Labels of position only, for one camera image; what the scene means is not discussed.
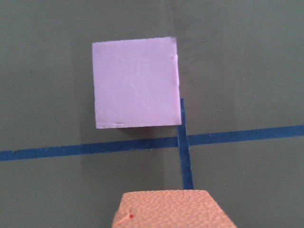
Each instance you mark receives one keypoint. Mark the orange foam cube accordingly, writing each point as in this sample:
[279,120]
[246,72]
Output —
[170,209]

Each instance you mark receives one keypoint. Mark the brown paper table cover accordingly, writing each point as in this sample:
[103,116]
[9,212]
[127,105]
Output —
[241,67]

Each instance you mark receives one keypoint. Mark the pink foam cube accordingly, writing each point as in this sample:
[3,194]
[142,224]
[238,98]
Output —
[136,83]

